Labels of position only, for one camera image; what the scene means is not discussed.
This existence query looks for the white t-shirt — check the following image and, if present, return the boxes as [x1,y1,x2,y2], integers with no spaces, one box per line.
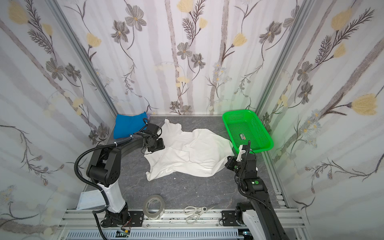
[145,119,234,181]

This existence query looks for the white paper sheet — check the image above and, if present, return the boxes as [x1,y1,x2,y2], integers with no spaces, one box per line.
[76,190,105,211]

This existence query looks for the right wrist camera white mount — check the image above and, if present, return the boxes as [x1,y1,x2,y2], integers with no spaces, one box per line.
[237,145,251,163]

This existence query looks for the white slotted cable duct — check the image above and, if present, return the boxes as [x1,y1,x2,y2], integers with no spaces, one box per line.
[64,229,241,240]

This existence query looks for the white handled scissors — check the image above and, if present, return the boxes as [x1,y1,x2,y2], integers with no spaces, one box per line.
[183,204,217,225]

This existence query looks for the green plastic laundry basket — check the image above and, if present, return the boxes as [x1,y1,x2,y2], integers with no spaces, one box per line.
[222,110,274,154]

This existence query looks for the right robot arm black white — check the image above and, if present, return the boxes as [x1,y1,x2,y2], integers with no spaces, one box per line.
[225,141,289,240]

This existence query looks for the folded blue t-shirt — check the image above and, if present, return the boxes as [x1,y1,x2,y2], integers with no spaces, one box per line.
[114,112,147,139]

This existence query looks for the aluminium corner wall profile right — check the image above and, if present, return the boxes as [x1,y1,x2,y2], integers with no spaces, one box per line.
[255,0,315,116]

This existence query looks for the aluminium corner wall profile left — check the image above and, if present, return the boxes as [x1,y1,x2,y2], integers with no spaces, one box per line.
[45,0,118,118]

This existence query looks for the aluminium corner wall profile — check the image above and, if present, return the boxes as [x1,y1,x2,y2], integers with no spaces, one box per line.
[255,0,315,116]
[45,0,118,118]

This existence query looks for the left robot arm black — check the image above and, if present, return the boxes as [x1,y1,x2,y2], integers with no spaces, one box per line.
[74,118,165,240]

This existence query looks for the roll of clear tape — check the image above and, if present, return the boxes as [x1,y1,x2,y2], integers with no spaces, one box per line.
[143,195,166,220]

